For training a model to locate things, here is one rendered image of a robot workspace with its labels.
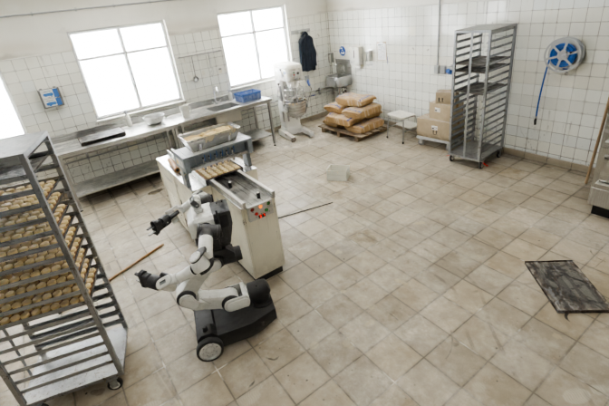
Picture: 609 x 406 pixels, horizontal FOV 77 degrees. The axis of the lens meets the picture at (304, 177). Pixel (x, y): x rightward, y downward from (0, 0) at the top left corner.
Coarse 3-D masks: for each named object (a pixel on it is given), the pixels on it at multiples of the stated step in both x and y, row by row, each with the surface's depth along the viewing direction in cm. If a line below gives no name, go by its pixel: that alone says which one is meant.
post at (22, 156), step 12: (24, 156) 201; (24, 168) 202; (36, 180) 208; (36, 192) 209; (48, 204) 215; (48, 216) 215; (60, 240) 222; (72, 264) 230; (84, 288) 238; (84, 300) 241; (96, 312) 248; (96, 324) 250; (108, 336) 259; (108, 348) 259; (120, 372) 269
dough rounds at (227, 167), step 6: (228, 162) 402; (210, 168) 396; (216, 168) 394; (222, 168) 391; (228, 168) 389; (234, 168) 392; (198, 174) 387; (204, 174) 381; (210, 174) 381; (216, 174) 377
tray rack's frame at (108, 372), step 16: (0, 144) 222; (16, 144) 218; (32, 144) 214; (0, 160) 197; (96, 336) 303; (112, 336) 301; (16, 352) 263; (48, 352) 294; (64, 352) 292; (96, 352) 289; (0, 368) 239; (48, 368) 280; (80, 368) 277; (112, 368) 273; (32, 384) 268; (64, 384) 265; (80, 384) 264; (112, 384) 270; (16, 400) 250; (32, 400) 257; (48, 400) 258
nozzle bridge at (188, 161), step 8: (240, 136) 395; (224, 144) 377; (232, 144) 377; (240, 144) 392; (248, 144) 387; (176, 152) 371; (184, 152) 368; (192, 152) 365; (200, 152) 363; (208, 152) 365; (216, 152) 379; (224, 152) 384; (240, 152) 389; (248, 152) 392; (176, 160) 377; (184, 160) 353; (192, 160) 367; (200, 160) 372; (208, 160) 377; (216, 160) 376; (248, 160) 405; (184, 168) 358; (192, 168) 365; (200, 168) 369; (184, 176) 370; (184, 184) 381
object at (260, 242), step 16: (240, 192) 352; (240, 208) 324; (240, 224) 336; (256, 224) 337; (272, 224) 346; (240, 240) 352; (256, 240) 342; (272, 240) 352; (256, 256) 347; (272, 256) 358; (256, 272) 352; (272, 272) 367
